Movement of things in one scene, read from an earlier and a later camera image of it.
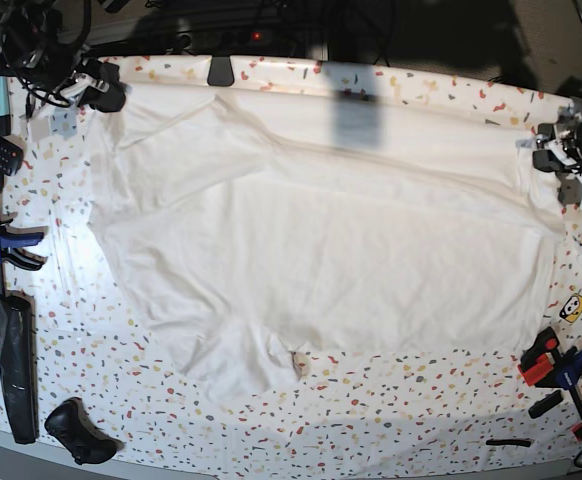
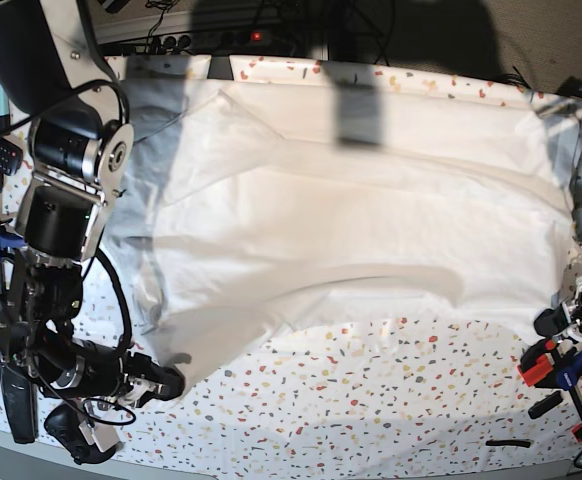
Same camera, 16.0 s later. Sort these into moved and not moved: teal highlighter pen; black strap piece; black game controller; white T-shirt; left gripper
Moved: left gripper; white T-shirt
Not moved: black strap piece; teal highlighter pen; black game controller
